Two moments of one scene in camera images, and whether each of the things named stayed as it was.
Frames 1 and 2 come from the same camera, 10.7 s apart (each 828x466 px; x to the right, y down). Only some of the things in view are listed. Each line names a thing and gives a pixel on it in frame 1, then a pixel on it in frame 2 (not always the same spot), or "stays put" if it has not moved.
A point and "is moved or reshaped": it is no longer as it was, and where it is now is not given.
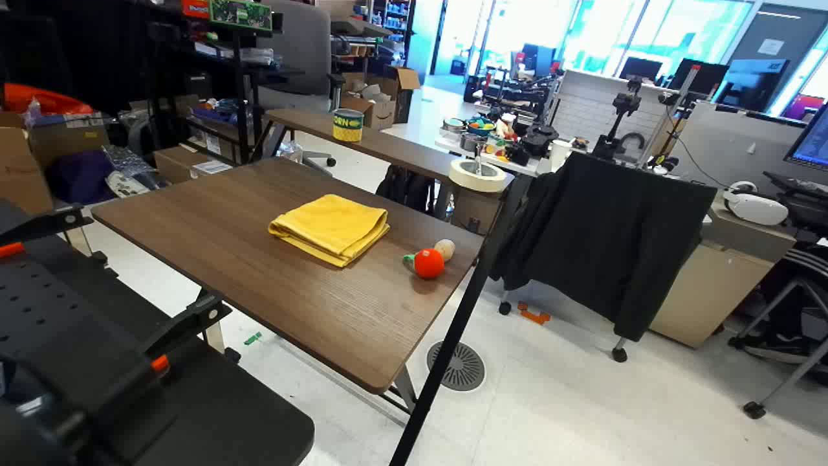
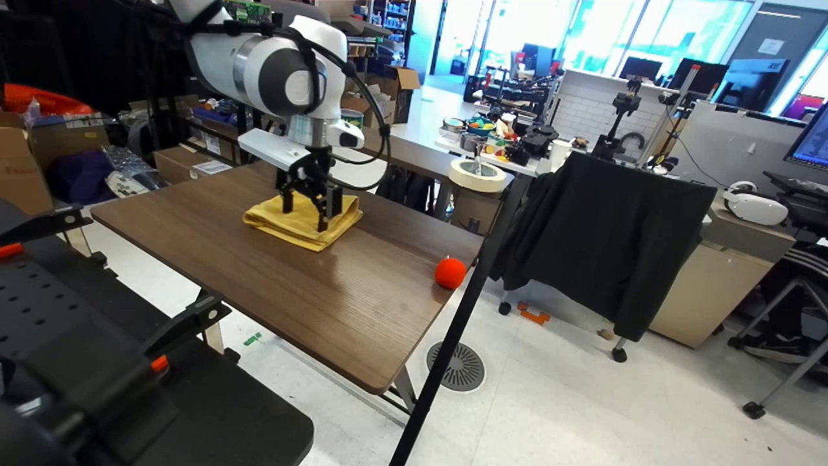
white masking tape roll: (479, 175) stays put
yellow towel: (334, 229) is moved or reshaped
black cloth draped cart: (608, 237) stays put
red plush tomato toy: (428, 262) → (447, 272)
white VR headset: (752, 206) stays put
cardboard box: (383, 99) stays put
